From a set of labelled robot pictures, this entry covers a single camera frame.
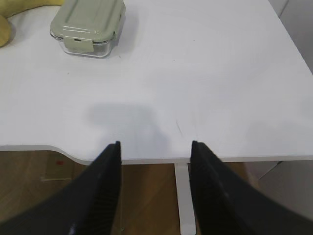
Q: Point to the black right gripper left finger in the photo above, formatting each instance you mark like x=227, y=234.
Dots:
x=86, y=206

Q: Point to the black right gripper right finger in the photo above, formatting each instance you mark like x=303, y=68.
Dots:
x=225, y=204

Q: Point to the green lid glass food container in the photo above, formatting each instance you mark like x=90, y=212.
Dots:
x=88, y=27

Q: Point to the yellow toy banana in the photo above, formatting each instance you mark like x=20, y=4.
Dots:
x=10, y=8

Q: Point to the white table leg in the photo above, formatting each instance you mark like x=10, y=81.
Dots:
x=185, y=204

